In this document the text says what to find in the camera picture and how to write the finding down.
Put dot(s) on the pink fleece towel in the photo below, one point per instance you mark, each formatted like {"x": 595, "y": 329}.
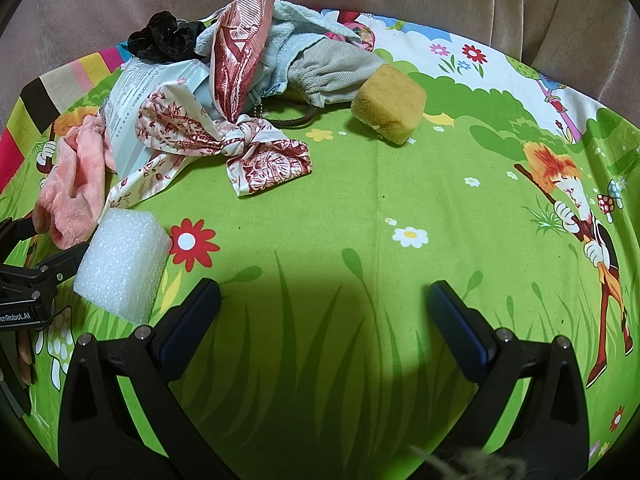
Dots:
{"x": 72, "y": 196}

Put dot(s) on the red white patterned scarf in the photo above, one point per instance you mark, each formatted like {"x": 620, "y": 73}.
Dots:
{"x": 177, "y": 129}

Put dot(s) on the light blue towel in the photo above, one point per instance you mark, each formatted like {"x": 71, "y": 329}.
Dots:
{"x": 289, "y": 29}

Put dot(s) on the beige pink curtain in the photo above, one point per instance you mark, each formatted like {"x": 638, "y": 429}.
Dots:
{"x": 591, "y": 45}

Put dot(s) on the grey herringbone drawstring pouch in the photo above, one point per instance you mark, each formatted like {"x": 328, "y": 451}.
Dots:
{"x": 326, "y": 73}

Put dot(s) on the cartoon print green cloth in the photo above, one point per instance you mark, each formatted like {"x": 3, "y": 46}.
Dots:
{"x": 525, "y": 199}

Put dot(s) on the white wet wipes pack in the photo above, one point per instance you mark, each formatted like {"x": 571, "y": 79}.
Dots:
{"x": 136, "y": 82}

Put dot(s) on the person left hand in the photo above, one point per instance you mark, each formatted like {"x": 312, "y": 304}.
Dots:
{"x": 24, "y": 356}

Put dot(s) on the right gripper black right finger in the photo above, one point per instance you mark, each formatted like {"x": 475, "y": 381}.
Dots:
{"x": 549, "y": 438}

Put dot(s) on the black velvet scrunchie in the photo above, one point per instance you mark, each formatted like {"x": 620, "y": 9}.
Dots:
{"x": 165, "y": 39}

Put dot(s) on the white foam block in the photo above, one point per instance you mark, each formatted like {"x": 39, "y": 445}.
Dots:
{"x": 121, "y": 269}

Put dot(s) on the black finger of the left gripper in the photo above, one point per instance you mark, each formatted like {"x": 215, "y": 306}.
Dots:
{"x": 60, "y": 267}

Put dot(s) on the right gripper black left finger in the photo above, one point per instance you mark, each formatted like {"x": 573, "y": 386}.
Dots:
{"x": 119, "y": 418}

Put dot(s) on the yellow sponge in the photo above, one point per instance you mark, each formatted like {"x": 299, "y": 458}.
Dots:
{"x": 390, "y": 103}

